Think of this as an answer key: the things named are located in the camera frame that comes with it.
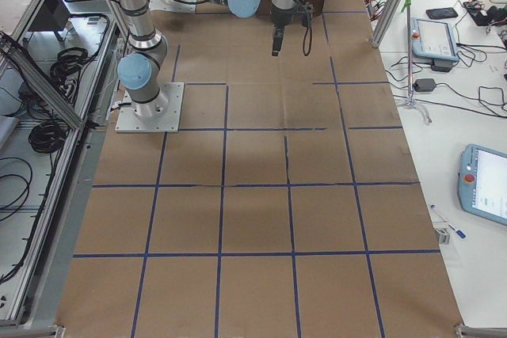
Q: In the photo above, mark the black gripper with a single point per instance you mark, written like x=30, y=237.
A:
x=280, y=18

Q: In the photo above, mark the black power adapter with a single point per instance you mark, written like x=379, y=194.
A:
x=424, y=85

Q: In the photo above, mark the blue teach pendant tablet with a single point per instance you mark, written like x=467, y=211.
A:
x=433, y=39

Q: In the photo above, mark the black smartphone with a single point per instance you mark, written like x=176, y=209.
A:
x=441, y=13

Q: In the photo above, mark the blue white pen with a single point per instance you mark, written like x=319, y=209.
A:
x=459, y=232

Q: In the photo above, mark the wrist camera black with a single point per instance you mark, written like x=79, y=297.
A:
x=306, y=10

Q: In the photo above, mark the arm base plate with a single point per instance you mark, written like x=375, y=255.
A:
x=163, y=114

